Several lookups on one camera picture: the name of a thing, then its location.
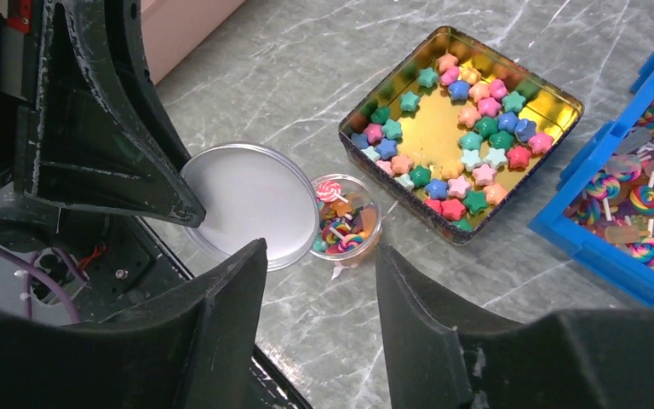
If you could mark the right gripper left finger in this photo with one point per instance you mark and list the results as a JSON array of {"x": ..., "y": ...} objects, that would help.
[{"x": 94, "y": 365}]

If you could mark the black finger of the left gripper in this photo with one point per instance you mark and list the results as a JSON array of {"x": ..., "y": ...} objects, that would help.
[{"x": 97, "y": 137}]

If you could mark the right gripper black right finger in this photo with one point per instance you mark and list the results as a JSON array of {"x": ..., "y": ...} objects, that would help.
[{"x": 442, "y": 351}]

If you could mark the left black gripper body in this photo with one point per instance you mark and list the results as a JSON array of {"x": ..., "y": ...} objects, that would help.
[{"x": 26, "y": 224}]

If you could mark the round white jar lid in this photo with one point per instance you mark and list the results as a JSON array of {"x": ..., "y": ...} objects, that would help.
[{"x": 250, "y": 191}]

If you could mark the small clear glass jar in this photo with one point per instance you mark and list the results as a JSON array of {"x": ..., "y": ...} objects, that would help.
[{"x": 347, "y": 232}]

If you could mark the tin of star candies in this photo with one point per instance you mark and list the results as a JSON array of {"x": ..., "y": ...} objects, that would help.
[{"x": 456, "y": 129}]

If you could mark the blue bin of lollipops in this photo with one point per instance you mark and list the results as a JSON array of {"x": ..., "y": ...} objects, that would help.
[{"x": 603, "y": 212}]

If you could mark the pink white swirl lollipop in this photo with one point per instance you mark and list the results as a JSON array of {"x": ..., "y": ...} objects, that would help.
[{"x": 330, "y": 191}]

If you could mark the orange translucent storage box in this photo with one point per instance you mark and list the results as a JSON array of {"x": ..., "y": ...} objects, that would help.
[{"x": 172, "y": 29}]

